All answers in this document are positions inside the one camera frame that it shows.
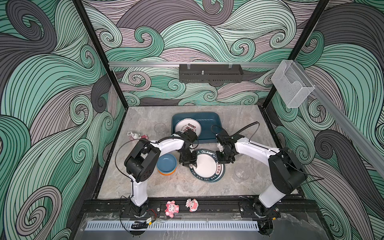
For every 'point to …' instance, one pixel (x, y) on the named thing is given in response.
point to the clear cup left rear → (159, 127)
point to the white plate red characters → (184, 124)
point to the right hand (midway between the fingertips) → (219, 162)
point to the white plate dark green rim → (208, 170)
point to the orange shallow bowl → (167, 174)
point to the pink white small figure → (192, 204)
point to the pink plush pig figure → (171, 208)
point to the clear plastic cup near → (241, 173)
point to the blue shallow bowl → (167, 163)
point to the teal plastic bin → (207, 120)
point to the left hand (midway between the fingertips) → (195, 165)
